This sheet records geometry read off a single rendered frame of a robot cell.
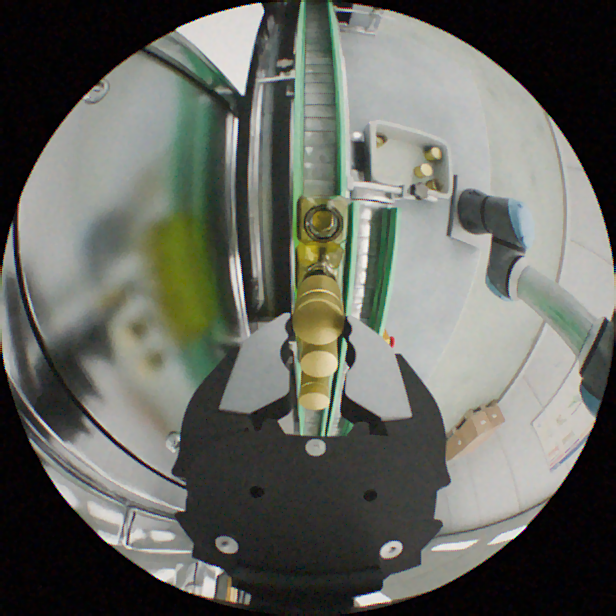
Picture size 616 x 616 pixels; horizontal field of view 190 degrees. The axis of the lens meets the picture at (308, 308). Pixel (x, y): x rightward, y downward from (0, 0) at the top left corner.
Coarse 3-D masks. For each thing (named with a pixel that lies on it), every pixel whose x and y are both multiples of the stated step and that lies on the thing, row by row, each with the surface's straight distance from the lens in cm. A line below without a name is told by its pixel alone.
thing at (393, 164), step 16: (384, 128) 55; (400, 128) 55; (384, 144) 59; (400, 144) 60; (416, 144) 62; (432, 144) 62; (384, 160) 57; (400, 160) 59; (416, 160) 61; (448, 160) 59; (384, 176) 56; (400, 176) 57; (416, 176) 60; (432, 176) 62; (448, 176) 58; (432, 192) 53; (448, 192) 56
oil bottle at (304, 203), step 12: (300, 204) 21; (312, 204) 20; (336, 204) 20; (348, 204) 22; (300, 216) 20; (324, 216) 23; (300, 228) 20; (324, 228) 23; (300, 240) 21; (312, 240) 20; (336, 240) 21
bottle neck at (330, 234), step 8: (312, 208) 15; (320, 208) 15; (328, 208) 15; (312, 216) 15; (336, 216) 15; (304, 224) 15; (312, 224) 18; (336, 224) 15; (312, 232) 15; (320, 232) 17; (328, 232) 17; (336, 232) 15; (320, 240) 15; (328, 240) 15
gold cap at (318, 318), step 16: (304, 288) 14; (320, 288) 13; (336, 288) 15; (304, 304) 12; (320, 304) 12; (336, 304) 12; (304, 320) 12; (320, 320) 12; (336, 320) 12; (304, 336) 13; (320, 336) 13; (336, 336) 13
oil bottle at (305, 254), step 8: (296, 248) 23; (304, 248) 22; (312, 248) 22; (320, 248) 22; (328, 248) 22; (336, 248) 22; (296, 256) 22; (304, 256) 21; (312, 256) 21; (320, 256) 21; (328, 256) 21; (336, 256) 21; (344, 256) 22; (296, 264) 22; (304, 264) 21; (328, 264) 21; (336, 264) 21; (296, 272) 22; (304, 272) 21; (336, 272) 21; (296, 280) 22; (336, 280) 21
